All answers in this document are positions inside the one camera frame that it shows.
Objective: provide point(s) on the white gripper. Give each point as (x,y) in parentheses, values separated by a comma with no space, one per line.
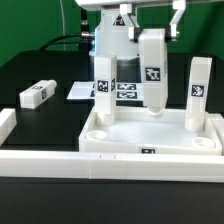
(126,8)

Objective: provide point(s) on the white desk top tray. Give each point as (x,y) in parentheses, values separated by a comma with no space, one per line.
(136,131)

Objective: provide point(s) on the white fiducial marker sheet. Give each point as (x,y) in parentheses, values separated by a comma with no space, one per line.
(124,91)

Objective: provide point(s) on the white U-shaped fence frame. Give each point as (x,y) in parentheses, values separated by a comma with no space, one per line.
(118,166)

